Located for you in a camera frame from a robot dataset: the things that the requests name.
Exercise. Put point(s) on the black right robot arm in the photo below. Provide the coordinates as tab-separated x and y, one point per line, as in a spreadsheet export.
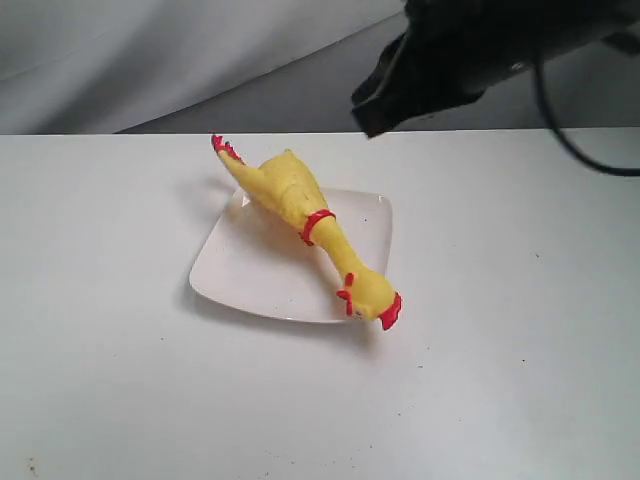
572	24

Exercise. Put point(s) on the white square plate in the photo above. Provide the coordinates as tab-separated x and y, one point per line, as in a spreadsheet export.
254	262

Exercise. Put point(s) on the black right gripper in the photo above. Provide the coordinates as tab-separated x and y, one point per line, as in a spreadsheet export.
449	55

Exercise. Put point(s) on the yellow rubber chicken toy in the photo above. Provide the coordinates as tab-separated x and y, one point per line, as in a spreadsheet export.
286	187

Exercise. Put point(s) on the grey backdrop cloth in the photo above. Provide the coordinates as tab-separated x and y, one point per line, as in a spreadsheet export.
96	67

